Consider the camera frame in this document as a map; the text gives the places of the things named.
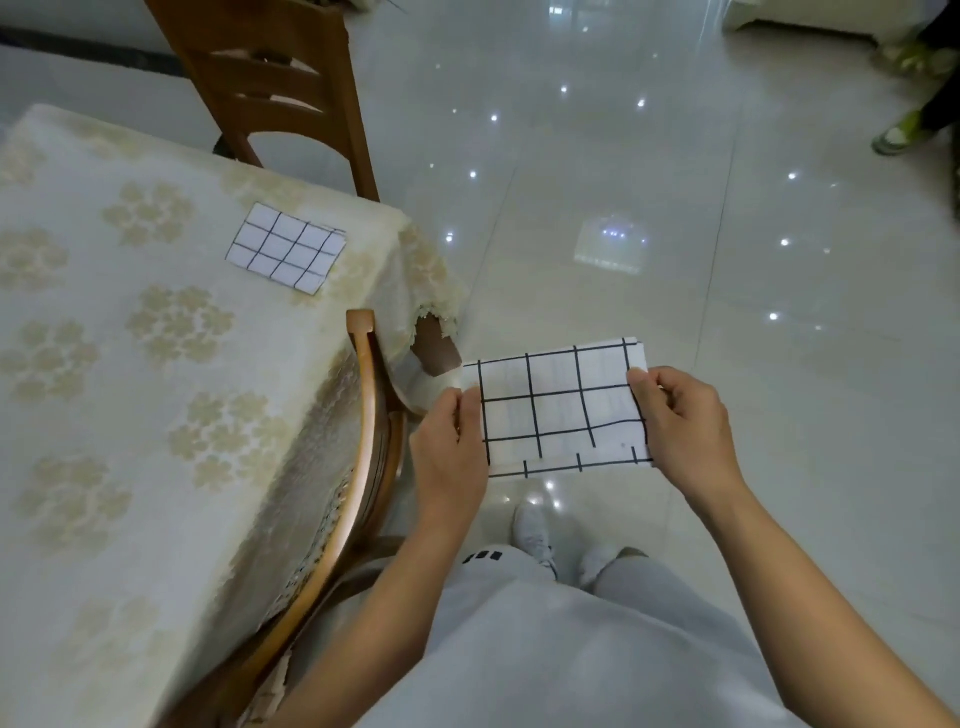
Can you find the person's white shoe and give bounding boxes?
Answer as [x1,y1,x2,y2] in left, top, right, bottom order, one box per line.
[576,543,622,590]
[513,501,558,579]

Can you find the person's right hand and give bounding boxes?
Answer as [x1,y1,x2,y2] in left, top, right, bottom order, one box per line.
[627,366,745,515]

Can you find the person's left hand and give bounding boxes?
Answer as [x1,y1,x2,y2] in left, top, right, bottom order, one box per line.
[408,385,491,540]

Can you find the white cabinet base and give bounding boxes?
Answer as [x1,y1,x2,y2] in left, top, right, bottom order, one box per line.
[721,0,940,48]

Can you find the small white black-grid folded cloth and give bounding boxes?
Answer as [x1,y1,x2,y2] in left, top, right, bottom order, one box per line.
[225,202,349,294]

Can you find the wooden slat-back chair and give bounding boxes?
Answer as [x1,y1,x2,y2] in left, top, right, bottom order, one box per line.
[144,0,381,204]

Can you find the person's grey trousers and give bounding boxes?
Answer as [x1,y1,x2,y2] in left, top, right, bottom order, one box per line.
[592,553,759,669]

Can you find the person's left forearm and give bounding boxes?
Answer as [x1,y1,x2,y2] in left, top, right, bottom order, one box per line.
[264,525,470,728]

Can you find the person's right white shoe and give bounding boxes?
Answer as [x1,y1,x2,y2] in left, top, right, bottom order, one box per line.
[576,543,622,590]

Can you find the person's left white shoe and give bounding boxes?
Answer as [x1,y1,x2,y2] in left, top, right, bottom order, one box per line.
[513,501,558,579]

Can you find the cream floral tablecloth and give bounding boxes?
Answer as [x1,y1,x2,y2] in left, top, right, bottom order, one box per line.
[0,103,468,728]

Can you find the person's right forearm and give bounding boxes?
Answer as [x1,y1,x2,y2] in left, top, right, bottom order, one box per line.
[701,483,960,728]

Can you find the wooden curved-back chair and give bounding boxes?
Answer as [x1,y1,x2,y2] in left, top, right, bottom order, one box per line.
[161,309,412,728]

